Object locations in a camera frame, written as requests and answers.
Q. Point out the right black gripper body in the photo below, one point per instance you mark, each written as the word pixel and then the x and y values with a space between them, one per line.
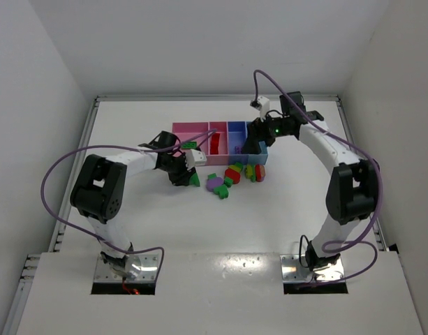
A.
pixel 255 132

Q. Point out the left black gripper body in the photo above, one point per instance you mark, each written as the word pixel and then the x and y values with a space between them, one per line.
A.
pixel 181 173

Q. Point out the green and lime lego stack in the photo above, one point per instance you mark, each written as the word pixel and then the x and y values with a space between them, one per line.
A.
pixel 194 180

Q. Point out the red lego brick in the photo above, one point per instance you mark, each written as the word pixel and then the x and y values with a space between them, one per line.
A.
pixel 216 137
pixel 214 148

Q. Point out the thin green lego brick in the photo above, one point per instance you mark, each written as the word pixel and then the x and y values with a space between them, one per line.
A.
pixel 189 145

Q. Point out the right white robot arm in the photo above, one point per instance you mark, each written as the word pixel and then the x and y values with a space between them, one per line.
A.
pixel 352 193

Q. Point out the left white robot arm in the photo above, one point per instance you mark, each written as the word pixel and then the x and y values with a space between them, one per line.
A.
pixel 99 189

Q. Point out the light blue bin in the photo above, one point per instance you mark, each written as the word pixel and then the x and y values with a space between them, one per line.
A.
pixel 259 157

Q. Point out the purple-blue bin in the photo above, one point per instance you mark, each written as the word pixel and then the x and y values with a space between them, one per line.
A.
pixel 237 134

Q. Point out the red lime purple lego cluster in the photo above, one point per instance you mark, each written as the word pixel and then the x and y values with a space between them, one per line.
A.
pixel 255 173

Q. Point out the red oval lime lego cluster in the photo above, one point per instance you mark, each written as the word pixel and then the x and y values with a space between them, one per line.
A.
pixel 233 172

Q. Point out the small pink bin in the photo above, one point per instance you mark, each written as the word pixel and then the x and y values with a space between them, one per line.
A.
pixel 222 157

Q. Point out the large pink bin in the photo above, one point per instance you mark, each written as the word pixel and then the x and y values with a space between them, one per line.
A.
pixel 186 130

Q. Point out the purple oval green lego cluster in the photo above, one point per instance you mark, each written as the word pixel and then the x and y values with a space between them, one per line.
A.
pixel 219 186

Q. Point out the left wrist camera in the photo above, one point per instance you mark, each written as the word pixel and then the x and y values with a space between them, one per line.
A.
pixel 195 158

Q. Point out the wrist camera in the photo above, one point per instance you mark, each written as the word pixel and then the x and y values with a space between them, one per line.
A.
pixel 195 158
pixel 261 104

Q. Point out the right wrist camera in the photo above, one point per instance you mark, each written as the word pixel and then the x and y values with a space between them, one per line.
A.
pixel 261 104

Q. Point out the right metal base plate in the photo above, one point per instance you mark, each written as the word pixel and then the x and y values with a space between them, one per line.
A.
pixel 300 280

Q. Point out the metal base plate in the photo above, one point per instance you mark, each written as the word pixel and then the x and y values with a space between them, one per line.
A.
pixel 300 280
pixel 137 278

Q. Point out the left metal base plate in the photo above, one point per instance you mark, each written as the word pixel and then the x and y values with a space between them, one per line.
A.
pixel 137 278

